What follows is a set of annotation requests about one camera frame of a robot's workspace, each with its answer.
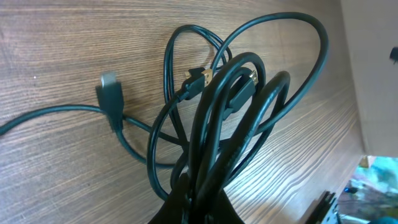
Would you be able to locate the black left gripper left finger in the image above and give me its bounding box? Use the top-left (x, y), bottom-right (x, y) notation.
top-left (149, 179), bottom-right (190, 224)

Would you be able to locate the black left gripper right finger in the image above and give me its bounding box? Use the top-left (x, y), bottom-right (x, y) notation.
top-left (204, 190), bottom-right (244, 224)

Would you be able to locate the thick black cable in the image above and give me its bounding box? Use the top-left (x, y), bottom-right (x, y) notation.
top-left (169, 11), bottom-right (330, 215)

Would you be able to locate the thin black USB cable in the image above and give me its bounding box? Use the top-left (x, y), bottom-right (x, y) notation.
top-left (0, 24), bottom-right (234, 202)

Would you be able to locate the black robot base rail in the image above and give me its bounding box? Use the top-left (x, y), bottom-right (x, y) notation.
top-left (305, 191), bottom-right (341, 224)

